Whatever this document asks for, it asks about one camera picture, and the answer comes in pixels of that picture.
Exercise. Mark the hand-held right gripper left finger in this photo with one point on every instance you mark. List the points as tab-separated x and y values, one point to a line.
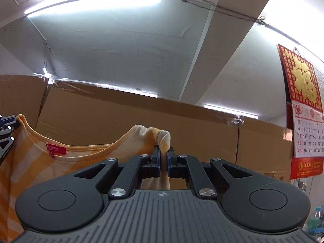
158	160

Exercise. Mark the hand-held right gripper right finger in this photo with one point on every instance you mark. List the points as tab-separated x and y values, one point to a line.
169	163

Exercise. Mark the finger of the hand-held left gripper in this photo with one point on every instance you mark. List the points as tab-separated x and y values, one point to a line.
6	136

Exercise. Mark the orange white striped shirt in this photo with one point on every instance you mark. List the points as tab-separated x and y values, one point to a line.
76	157

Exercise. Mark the cardboard box with small sticker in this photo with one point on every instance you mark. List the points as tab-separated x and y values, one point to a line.
17	93

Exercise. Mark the large labelled cardboard box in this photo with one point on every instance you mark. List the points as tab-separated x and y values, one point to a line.
126	116

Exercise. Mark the fluorescent tube light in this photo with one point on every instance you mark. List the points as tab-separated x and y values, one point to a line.
227	110
126	89
88	3

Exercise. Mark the cardboard box with taped flaps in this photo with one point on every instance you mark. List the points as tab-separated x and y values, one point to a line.
263	146

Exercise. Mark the clear water bottle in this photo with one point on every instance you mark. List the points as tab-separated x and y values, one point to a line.
316	219

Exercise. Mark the red wall calendar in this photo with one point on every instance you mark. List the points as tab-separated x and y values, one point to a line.
303	93

